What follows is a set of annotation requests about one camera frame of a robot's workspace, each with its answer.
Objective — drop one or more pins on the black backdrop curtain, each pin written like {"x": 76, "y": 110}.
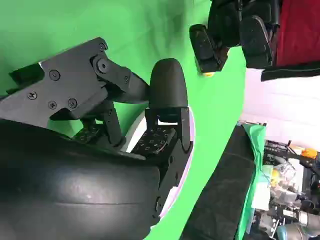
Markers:
{"x": 220, "y": 190}

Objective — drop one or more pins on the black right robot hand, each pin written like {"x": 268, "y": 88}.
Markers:
{"x": 75, "y": 187}

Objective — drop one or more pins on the orange background object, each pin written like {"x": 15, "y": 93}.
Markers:
{"x": 309, "y": 153}

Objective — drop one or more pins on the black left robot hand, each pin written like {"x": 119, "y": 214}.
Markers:
{"x": 222, "y": 22}

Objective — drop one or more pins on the person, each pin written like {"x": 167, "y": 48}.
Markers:
{"x": 297, "y": 30}

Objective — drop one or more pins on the orange and white bread roll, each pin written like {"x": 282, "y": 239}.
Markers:
{"x": 208, "y": 74}

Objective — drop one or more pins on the lilac plate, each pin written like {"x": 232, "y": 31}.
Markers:
{"x": 136, "y": 135}

